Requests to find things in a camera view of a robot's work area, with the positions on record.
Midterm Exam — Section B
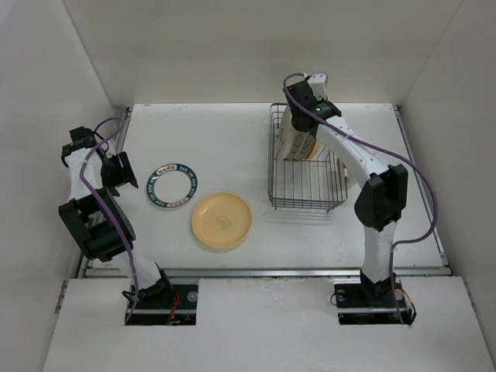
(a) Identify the white plate dark patterned rim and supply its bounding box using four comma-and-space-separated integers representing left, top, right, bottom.
146, 163, 198, 209

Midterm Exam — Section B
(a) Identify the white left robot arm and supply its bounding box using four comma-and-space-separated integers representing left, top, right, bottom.
58, 126, 175, 308

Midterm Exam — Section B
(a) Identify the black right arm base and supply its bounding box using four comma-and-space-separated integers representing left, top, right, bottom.
329, 279, 417, 326

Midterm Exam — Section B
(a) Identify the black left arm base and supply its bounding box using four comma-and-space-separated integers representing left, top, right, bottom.
123, 280, 199, 326

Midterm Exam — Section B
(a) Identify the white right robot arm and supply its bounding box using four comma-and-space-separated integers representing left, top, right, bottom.
283, 77, 408, 305

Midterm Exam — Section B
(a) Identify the cream white plate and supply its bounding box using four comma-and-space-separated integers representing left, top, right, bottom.
274, 106, 295, 160

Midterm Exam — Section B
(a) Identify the beige cutlery holder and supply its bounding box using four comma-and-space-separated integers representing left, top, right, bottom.
337, 159, 350, 190

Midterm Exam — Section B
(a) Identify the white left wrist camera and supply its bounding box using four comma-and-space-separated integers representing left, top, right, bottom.
102, 141, 116, 158

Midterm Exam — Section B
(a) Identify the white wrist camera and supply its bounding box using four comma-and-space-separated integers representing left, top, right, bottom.
102, 141, 116, 158
307, 73, 329, 102

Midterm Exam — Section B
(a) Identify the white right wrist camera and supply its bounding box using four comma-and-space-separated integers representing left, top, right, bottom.
307, 73, 329, 102

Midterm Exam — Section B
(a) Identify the grey wire dish rack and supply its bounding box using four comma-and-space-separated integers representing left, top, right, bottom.
267, 103, 348, 212

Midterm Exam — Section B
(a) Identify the aluminium rail front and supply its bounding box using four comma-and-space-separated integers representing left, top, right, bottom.
53, 267, 453, 313

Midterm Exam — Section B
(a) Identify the aluminium rail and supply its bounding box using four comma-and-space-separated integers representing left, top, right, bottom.
392, 105, 451, 270
53, 267, 453, 313

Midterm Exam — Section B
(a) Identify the aluminium rail right side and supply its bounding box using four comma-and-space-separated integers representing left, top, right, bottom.
392, 105, 451, 270

